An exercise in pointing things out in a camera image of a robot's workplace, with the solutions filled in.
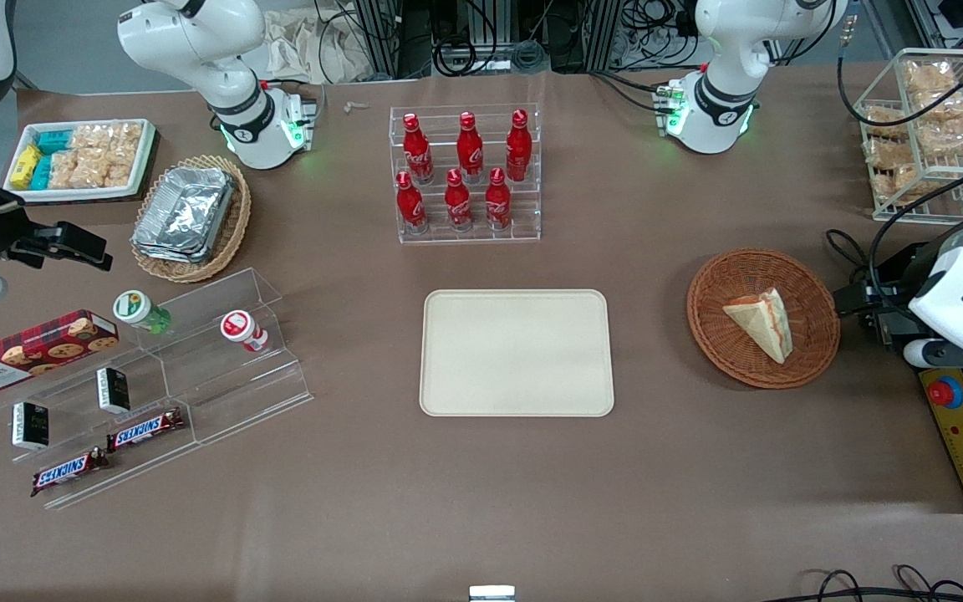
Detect triangle sandwich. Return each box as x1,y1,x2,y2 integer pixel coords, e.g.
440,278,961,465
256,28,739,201
721,287,794,365

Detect white rectangular snack tray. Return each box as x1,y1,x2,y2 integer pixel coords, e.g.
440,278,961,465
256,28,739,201
3,118,158,205

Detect round brown wicker basket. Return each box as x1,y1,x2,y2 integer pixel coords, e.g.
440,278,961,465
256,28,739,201
686,247,842,390

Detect oval light wicker basket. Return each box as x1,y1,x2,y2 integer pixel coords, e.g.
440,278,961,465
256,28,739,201
130,154,253,284

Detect beige plastic tray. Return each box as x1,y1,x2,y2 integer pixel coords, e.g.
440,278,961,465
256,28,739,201
419,288,616,418

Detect yellow snack packet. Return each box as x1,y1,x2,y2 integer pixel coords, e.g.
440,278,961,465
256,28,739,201
10,143,41,191

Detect clear bag of rice crackers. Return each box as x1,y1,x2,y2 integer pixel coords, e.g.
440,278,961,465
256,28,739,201
50,149,111,190
70,125,113,153
107,123,143,188

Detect green yogurt cup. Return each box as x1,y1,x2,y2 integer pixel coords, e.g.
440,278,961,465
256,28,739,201
112,289,173,336

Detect red tartan cookie box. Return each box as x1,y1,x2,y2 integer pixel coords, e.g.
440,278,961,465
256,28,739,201
0,309,121,396

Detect stack of foil trays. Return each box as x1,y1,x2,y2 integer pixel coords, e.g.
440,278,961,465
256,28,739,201
131,165,237,265

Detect clear bag of fried snacks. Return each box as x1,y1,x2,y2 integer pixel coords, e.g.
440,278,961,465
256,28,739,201
863,103,910,140
864,138,924,203
915,90,963,157
901,57,957,95

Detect small black box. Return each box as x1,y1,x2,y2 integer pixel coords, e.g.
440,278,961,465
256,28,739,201
11,401,51,452
95,366,132,416

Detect red yogurt cup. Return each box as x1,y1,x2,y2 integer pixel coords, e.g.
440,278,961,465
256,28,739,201
220,309,270,355

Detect snickers chocolate bar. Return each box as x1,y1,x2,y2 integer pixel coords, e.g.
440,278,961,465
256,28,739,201
29,446,111,498
104,407,187,453

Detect clear acrylic step display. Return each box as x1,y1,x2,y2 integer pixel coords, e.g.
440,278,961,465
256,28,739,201
0,267,316,512

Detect crumpled beige paper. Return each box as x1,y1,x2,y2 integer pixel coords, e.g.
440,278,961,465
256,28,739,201
262,7,367,85

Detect red cola bottle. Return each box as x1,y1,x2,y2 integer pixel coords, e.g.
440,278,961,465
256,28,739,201
402,113,435,186
484,166,514,232
456,110,486,184
504,108,533,183
444,167,475,233
395,170,431,236

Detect clear acrylic bottle rack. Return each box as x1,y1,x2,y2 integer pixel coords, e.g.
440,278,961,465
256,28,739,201
389,103,543,246

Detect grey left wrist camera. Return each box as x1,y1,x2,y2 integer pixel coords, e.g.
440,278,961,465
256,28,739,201
903,337,952,370

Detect looped black cable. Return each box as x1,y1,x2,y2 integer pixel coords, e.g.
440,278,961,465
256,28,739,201
823,227,874,283

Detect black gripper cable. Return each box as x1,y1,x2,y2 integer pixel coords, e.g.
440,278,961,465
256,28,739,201
866,173,963,290

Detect white wire rack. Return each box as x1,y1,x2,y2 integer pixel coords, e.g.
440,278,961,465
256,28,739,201
853,48,963,224

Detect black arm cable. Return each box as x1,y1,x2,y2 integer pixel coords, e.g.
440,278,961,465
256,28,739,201
835,17,963,129

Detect black floor cables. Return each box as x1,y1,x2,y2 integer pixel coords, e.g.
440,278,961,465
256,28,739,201
781,564,963,602

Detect aluminium frame rack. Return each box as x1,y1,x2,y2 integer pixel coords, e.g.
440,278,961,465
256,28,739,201
351,0,704,81

